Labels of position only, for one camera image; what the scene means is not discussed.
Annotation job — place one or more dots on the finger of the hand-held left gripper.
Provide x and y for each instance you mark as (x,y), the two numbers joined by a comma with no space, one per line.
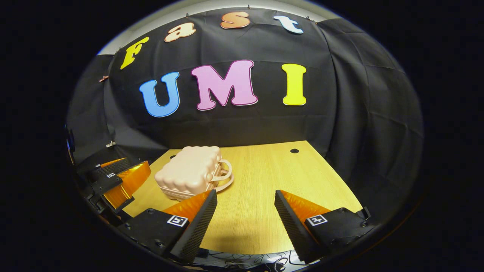
(128,181)
(109,168)

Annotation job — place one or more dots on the black backdrop cloth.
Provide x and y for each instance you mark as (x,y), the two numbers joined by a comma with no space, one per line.
(359,113)

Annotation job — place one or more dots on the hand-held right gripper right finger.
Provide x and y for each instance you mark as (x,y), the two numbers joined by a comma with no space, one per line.
(291,226)

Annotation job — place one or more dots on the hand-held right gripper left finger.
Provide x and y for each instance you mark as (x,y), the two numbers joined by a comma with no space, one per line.
(200,226)

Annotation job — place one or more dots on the pink suitcase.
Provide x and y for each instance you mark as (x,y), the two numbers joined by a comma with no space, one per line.
(189,166)

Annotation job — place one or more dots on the silver cloth clip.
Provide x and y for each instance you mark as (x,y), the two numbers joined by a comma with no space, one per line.
(110,144)

